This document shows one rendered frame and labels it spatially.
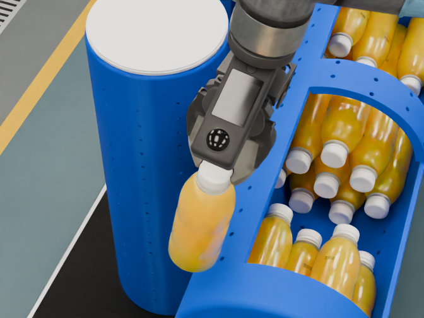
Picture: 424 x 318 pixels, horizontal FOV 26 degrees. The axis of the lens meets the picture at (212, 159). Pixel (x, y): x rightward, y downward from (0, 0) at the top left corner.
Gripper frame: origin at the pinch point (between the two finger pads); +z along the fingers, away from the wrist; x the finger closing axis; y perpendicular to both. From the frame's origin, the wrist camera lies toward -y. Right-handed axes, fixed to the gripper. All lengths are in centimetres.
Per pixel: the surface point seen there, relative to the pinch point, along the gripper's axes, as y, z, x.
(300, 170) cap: 32.4, 28.5, -6.6
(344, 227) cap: 23.0, 25.5, -16.6
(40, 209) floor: 81, 148, 64
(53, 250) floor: 70, 147, 53
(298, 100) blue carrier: 34.3, 16.7, -2.0
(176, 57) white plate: 53, 38, 25
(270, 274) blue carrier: 2.7, 16.6, -10.4
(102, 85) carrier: 48, 49, 36
